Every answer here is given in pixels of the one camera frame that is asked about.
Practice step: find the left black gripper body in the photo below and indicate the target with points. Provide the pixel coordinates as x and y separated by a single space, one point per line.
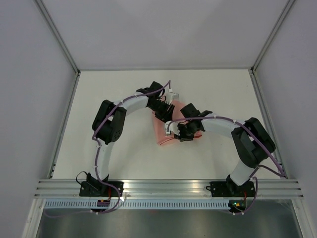
160 109

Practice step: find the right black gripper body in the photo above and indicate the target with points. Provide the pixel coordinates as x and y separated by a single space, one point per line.
186 132

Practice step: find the pink cloth napkin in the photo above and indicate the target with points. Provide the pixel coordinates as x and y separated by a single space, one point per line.
159 127

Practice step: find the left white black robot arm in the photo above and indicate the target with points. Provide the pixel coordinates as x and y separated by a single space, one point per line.
108 127

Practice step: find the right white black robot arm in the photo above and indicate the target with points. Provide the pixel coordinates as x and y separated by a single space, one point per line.
252 142

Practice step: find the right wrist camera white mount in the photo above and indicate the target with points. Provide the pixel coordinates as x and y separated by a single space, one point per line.
171 128

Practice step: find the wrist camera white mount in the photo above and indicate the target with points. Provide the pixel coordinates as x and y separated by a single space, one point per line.
171 128
170 96

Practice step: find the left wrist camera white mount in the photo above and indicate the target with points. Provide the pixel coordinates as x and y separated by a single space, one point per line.
170 96

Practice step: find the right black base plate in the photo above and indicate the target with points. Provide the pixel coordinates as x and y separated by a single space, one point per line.
225 189

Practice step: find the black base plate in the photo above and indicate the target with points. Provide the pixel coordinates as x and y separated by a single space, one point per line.
225 189
100 190

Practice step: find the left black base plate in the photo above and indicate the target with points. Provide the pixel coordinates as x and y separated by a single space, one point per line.
100 190

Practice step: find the white slotted cable duct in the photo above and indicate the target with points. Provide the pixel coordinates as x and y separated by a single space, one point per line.
168 204

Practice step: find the aluminium mounting rail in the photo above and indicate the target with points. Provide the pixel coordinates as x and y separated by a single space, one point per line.
169 189

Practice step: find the right aluminium frame post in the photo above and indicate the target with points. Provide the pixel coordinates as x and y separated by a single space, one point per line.
273 33

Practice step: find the aluminium frame post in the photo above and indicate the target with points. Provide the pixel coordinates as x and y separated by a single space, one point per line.
273 33
56 34

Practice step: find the left aluminium frame post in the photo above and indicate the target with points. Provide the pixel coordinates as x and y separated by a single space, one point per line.
56 34

